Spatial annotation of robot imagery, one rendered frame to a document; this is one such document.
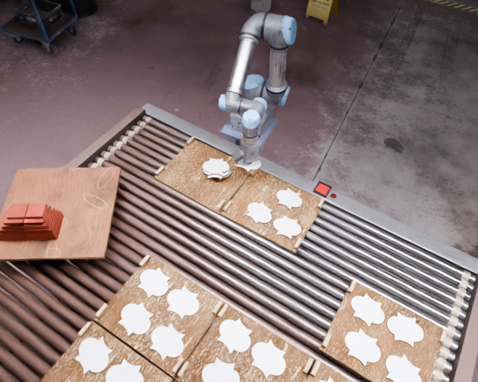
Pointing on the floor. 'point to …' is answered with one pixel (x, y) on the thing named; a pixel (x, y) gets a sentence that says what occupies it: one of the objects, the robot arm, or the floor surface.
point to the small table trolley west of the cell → (18, 30)
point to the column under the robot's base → (241, 133)
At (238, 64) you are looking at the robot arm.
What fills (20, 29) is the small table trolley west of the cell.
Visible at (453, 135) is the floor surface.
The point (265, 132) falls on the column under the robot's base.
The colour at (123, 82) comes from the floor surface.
